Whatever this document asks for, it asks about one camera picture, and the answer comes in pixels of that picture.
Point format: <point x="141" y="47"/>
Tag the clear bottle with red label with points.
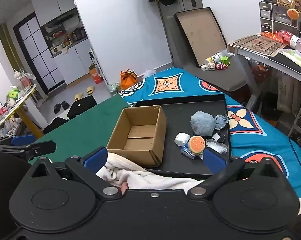
<point x="293" y="41"/>

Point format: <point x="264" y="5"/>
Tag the dark cloth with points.
<point x="56" y="125"/>

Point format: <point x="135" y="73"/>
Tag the brown cardboard box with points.
<point x="138" y="152"/>

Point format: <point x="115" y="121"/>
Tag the white narrow rack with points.
<point x="100" y="65"/>

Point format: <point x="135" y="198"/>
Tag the grey-blue plush toy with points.
<point x="201" y="123"/>

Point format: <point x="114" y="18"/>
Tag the black tray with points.
<point x="176" y="120"/>

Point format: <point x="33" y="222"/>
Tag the green box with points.
<point x="13" y="94"/>

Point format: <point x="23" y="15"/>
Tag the orange burger toy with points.
<point x="196" y="145"/>

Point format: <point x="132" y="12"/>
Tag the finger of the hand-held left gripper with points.
<point x="40" y="148"/>
<point x="23" y="140"/>

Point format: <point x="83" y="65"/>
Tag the white soft ball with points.
<point x="181" y="138"/>

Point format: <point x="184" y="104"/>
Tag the black framed brown board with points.
<point x="200" y="35"/>

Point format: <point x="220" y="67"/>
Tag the round table with yellow leg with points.
<point x="23" y="100"/>

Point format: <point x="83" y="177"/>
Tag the black framed glass door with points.
<point x="38" y="55"/>

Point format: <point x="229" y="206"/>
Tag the grey door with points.
<point x="170" y="30"/>

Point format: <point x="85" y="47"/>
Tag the glass jar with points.
<point x="23" y="80"/>

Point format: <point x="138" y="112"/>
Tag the white plastic bag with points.
<point x="149" y="73"/>

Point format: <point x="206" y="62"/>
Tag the blue patterned blanket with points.
<point x="190" y="80"/>

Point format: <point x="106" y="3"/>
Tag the grey desk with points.
<point x="265" y="62"/>

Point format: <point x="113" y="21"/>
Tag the orange bag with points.
<point x="128" y="80"/>

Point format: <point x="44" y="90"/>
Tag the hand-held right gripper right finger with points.
<point x="214" y="160"/>

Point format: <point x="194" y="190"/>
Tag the clear plastic bag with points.
<point x="216" y="146"/>

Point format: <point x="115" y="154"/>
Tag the dark grey bench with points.
<point x="228" y="77"/>

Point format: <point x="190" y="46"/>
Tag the white can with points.
<point x="216" y="57"/>

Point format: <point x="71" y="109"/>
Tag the grey drawer organizer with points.
<point x="278" y="20"/>

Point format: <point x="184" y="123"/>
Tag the small grey fish toy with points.
<point x="220" y="122"/>

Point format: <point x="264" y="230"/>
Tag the blue tissue packet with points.
<point x="186" y="153"/>

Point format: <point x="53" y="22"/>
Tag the black slipper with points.
<point x="65" y="105"/>
<point x="57" y="108"/>

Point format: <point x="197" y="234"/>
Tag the green cloth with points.
<point x="90" y="130"/>

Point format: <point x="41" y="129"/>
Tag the greenish clear bag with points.
<point x="113" y="87"/>

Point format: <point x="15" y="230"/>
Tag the red toy figures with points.
<point x="221" y="66"/>

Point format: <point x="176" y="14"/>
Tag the patterned brown mat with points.
<point x="258" y="45"/>

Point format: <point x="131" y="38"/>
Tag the white kitchen cabinet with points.
<point x="70" y="65"/>

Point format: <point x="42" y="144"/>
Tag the white fleece cloth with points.
<point x="145" y="177"/>

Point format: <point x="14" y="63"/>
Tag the orange carton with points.
<point x="96" y="75"/>

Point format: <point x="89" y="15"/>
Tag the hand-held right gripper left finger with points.
<point x="95" y="158"/>

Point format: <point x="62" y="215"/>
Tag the orange round plush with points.
<point x="294" y="14"/>

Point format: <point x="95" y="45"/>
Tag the white paper scrap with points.
<point x="215" y="136"/>

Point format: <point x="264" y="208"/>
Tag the yellow slipper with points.
<point x="78" y="97"/>
<point x="90" y="90"/>

